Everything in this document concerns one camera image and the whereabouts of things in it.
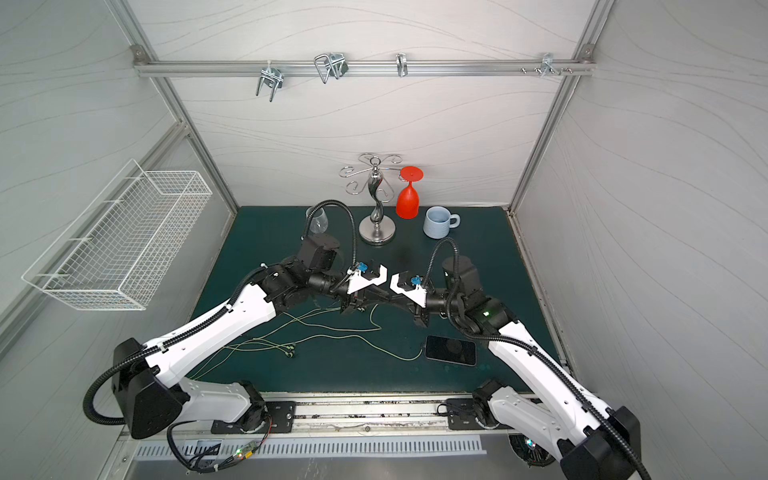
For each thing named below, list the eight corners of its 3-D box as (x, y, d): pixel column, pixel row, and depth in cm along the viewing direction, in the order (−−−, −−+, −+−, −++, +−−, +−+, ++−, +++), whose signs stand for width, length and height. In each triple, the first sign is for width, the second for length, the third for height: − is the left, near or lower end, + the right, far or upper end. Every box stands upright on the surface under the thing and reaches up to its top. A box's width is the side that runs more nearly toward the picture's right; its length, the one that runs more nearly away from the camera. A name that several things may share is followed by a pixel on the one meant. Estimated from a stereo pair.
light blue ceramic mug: (417, 231, 114) (418, 219, 109) (432, 214, 120) (434, 202, 115) (443, 245, 109) (446, 233, 104) (458, 226, 116) (461, 214, 111)
